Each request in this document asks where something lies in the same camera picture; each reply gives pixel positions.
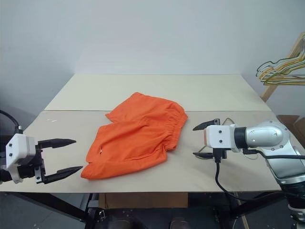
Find white wire hanger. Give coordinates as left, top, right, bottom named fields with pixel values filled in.
left=256, top=56, right=305, bottom=79

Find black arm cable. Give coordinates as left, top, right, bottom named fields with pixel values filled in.
left=214, top=148, right=305, bottom=201
left=0, top=109, right=23, bottom=135

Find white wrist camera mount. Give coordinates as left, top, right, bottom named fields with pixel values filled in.
left=203, top=124, right=240, bottom=152
left=4, top=133, right=37, bottom=184

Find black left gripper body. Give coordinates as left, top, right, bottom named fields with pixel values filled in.
left=17, top=140, right=48, bottom=184

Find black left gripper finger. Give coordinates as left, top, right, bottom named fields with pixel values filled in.
left=39, top=138, right=77, bottom=150
left=44, top=166, right=83, bottom=184

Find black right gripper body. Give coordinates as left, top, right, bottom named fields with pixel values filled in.
left=211, top=147, right=227, bottom=160

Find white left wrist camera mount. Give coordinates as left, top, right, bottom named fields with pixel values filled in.
left=4, top=133, right=37, bottom=184

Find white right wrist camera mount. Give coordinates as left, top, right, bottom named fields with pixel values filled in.
left=203, top=124, right=240, bottom=152

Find black metal table frame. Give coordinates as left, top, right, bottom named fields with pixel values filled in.
left=0, top=190, right=286, bottom=229

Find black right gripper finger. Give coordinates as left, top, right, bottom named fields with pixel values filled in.
left=193, top=152, right=214, bottom=159
left=192, top=118, right=221, bottom=131

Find open brown cardboard box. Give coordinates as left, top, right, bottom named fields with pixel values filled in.
left=276, top=114, right=305, bottom=146

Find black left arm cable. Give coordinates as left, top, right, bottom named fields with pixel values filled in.
left=0, top=109, right=23, bottom=135

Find light wooden slat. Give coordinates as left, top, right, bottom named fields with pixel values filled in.
left=235, top=198, right=250, bottom=229

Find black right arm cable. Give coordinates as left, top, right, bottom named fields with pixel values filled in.
left=214, top=148, right=305, bottom=201

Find orange shorts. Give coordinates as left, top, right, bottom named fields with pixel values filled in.
left=80, top=92, right=189, bottom=180

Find wooden clothes rack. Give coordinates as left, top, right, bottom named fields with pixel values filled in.
left=260, top=31, right=305, bottom=103

